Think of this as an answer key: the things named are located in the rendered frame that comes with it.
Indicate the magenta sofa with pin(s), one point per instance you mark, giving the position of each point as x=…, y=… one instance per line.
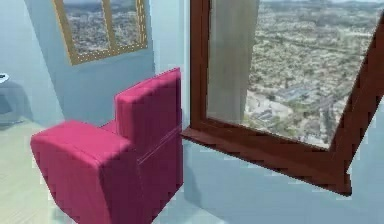
x=100, y=166

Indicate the brown framed window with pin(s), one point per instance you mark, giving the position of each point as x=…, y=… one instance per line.
x=266, y=146

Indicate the yellow framed window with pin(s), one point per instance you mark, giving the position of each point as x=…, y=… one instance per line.
x=75, y=55

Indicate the small white object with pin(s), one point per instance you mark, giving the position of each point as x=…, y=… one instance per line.
x=2, y=77

